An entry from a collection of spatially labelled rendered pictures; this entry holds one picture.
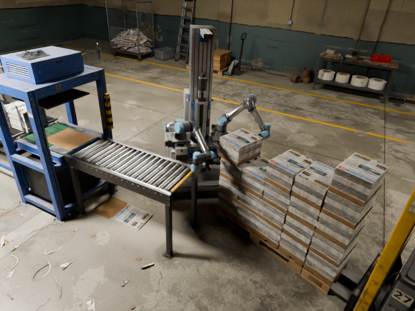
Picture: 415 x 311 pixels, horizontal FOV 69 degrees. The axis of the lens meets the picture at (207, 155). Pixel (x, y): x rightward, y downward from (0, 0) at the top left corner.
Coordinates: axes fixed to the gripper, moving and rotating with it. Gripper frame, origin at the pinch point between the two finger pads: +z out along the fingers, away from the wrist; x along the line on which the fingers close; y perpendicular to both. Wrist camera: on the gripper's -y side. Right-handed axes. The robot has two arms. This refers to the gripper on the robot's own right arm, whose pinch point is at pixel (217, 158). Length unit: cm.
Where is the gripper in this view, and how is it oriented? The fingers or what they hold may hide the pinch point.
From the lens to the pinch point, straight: 320.0
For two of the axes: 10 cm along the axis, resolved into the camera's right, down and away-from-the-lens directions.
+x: -6.8, -4.1, 6.1
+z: 7.3, -3.2, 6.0
